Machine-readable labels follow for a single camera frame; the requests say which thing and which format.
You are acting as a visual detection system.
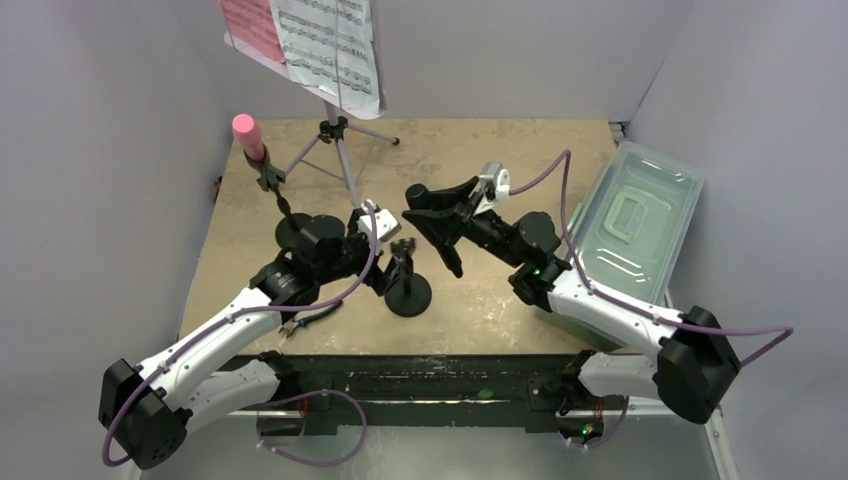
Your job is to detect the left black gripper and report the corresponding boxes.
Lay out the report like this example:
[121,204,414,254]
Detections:
[316,209,406,293]

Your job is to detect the black marker pen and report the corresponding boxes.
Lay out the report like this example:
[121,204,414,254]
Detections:
[405,183,432,210]

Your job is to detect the black microphone stand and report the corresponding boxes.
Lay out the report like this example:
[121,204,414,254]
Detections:
[384,238,432,318]
[244,143,315,252]

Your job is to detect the lilac music stand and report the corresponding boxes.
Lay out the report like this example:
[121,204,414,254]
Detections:
[217,0,400,206]

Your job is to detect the pink toy microphone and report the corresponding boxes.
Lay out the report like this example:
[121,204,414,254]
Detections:
[231,113,266,162]

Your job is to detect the white sheet music page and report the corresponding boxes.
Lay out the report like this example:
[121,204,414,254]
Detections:
[270,0,382,117]

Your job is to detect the pink sheet music page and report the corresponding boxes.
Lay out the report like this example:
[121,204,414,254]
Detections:
[217,0,285,64]

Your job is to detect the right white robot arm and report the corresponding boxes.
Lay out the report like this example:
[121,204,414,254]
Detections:
[402,177,742,424]

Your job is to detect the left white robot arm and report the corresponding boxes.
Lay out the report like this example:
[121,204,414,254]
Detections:
[98,204,401,470]

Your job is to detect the clear plastic storage box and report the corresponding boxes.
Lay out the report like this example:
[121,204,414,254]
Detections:
[543,141,705,356]

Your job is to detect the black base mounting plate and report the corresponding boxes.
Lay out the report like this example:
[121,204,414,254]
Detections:
[218,354,664,439]

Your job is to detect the aluminium rail frame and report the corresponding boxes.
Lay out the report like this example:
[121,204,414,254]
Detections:
[122,119,740,480]

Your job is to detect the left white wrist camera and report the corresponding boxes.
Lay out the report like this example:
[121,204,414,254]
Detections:
[354,199,402,244]

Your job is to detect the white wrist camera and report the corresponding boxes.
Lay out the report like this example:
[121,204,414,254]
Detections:
[354,199,402,244]
[474,162,511,215]

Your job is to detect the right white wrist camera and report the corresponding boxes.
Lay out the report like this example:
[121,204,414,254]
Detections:
[474,162,511,215]

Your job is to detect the blue handled pliers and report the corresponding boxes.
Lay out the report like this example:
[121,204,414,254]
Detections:
[279,301,344,339]

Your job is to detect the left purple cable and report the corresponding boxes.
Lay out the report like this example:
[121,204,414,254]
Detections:
[101,201,380,468]

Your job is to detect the purple cable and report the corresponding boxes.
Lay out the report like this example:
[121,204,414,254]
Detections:
[101,201,380,468]
[506,149,795,452]

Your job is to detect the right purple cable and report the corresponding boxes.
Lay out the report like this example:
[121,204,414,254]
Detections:
[506,149,795,452]

